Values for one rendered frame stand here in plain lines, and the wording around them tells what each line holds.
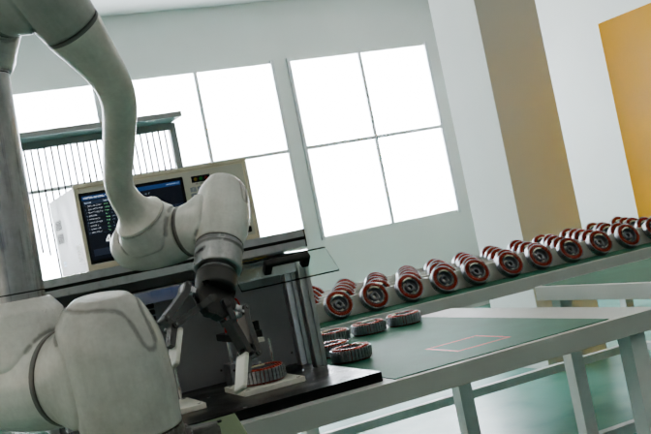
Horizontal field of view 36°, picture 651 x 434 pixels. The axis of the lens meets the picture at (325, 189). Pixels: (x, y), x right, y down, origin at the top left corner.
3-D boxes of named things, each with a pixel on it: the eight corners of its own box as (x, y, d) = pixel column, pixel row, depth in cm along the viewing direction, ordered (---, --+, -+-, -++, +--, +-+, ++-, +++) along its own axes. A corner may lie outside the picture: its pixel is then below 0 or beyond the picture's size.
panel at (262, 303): (304, 360, 265) (282, 250, 266) (54, 426, 237) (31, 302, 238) (302, 360, 266) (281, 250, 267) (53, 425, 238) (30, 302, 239)
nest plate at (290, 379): (305, 381, 230) (304, 375, 230) (245, 397, 224) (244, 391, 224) (282, 377, 243) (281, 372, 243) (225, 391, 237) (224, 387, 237)
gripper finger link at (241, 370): (235, 356, 177) (239, 358, 178) (233, 393, 173) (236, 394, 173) (245, 351, 175) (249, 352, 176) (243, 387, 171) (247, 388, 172)
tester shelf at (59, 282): (307, 246, 253) (304, 228, 253) (35, 302, 224) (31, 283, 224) (249, 255, 293) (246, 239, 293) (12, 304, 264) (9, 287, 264)
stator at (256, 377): (294, 377, 231) (291, 360, 231) (249, 388, 226) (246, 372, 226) (276, 374, 241) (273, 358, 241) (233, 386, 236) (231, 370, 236)
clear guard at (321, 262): (339, 270, 227) (334, 244, 228) (242, 292, 217) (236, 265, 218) (287, 275, 257) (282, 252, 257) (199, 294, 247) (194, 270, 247)
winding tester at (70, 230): (261, 236, 251) (245, 157, 251) (88, 271, 233) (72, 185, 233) (214, 246, 286) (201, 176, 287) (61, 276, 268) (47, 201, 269)
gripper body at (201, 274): (225, 289, 186) (221, 332, 181) (186, 272, 182) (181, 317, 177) (247, 271, 182) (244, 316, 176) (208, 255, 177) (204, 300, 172)
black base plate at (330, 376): (383, 381, 222) (381, 371, 222) (99, 460, 195) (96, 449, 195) (302, 369, 264) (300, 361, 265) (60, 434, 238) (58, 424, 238)
